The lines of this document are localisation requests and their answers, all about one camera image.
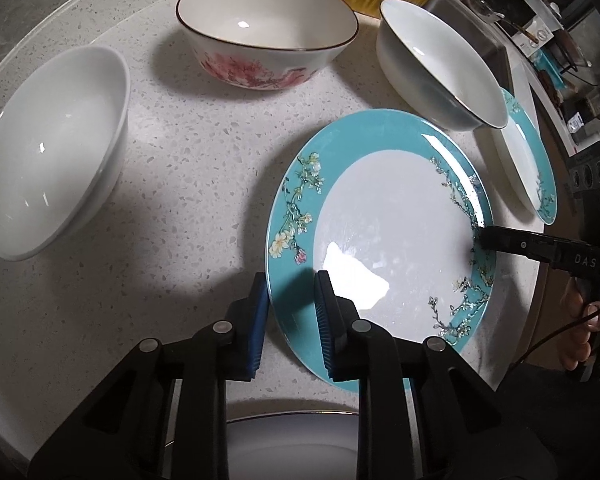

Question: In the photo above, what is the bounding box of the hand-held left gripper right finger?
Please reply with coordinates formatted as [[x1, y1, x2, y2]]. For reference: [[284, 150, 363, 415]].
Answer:
[[313, 269, 561, 480]]

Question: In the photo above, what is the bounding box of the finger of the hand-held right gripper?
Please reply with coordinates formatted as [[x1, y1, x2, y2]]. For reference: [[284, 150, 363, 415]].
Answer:
[[480, 224, 557, 264]]

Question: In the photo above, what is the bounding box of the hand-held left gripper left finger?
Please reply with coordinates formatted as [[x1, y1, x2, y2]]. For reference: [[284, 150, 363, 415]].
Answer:
[[30, 272, 271, 480]]

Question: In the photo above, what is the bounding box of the small teal floral plate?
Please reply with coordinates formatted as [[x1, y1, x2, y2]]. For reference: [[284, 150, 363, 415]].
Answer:
[[490, 87, 557, 226]]

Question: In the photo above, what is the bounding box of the large teal floral plate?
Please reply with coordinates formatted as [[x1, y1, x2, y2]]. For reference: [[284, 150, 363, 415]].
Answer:
[[266, 108, 496, 396]]

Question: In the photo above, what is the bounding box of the white gold-rimmed bowl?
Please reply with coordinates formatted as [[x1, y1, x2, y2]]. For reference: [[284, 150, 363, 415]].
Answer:
[[224, 409, 362, 480], [376, 0, 510, 132]]

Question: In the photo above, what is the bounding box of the plain white bowl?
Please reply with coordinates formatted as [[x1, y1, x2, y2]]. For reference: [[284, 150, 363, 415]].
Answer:
[[0, 45, 132, 262]]

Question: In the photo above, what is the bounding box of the pink floral bowl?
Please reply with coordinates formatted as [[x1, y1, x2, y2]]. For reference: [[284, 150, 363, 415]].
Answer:
[[175, 0, 360, 92]]

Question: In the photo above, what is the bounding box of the person's right hand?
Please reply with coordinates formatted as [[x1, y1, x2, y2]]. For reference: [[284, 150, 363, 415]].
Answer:
[[559, 280, 600, 373]]

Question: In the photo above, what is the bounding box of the teal packet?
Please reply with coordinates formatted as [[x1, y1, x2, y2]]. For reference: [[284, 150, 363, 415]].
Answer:
[[534, 47, 567, 89]]

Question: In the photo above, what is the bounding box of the white labelled box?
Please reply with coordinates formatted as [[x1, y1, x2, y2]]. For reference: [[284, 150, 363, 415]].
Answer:
[[516, 16, 557, 59]]

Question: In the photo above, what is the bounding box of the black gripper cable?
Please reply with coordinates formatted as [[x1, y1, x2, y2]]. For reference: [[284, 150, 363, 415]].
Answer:
[[509, 285, 600, 368]]

